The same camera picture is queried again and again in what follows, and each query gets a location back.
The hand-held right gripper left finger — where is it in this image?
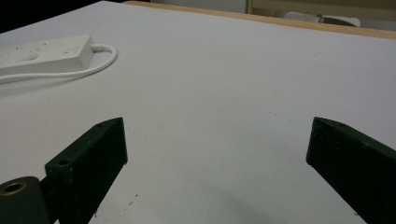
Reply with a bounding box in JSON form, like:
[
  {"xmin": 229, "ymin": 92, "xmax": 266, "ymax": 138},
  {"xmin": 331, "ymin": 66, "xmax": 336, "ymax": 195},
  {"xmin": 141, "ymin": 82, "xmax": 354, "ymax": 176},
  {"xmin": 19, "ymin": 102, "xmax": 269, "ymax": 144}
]
[{"xmin": 44, "ymin": 117, "xmax": 129, "ymax": 224}]

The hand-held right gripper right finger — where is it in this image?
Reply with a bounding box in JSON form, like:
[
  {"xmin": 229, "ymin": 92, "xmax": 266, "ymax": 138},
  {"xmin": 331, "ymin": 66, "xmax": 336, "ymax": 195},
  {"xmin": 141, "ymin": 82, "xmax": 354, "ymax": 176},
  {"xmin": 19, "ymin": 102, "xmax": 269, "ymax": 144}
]
[{"xmin": 305, "ymin": 116, "xmax": 396, "ymax": 224}]

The white power strip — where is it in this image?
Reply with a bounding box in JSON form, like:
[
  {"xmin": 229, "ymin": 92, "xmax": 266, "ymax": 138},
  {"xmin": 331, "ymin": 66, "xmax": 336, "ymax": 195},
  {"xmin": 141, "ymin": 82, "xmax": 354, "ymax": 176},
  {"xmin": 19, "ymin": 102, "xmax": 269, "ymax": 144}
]
[{"xmin": 0, "ymin": 34, "xmax": 94, "ymax": 77}]

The white shoe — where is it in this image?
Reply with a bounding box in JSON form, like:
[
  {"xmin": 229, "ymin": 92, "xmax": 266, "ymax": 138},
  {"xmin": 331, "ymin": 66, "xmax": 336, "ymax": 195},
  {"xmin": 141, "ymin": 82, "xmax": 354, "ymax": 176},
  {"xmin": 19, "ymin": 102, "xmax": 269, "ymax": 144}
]
[{"xmin": 281, "ymin": 11, "xmax": 362, "ymax": 28}]

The white power strip cable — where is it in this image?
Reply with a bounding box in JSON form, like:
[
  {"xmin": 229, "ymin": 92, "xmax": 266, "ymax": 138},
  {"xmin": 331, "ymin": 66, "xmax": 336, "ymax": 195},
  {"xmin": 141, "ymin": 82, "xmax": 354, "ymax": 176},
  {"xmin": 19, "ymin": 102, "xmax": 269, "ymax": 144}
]
[{"xmin": 0, "ymin": 43, "xmax": 119, "ymax": 85}]

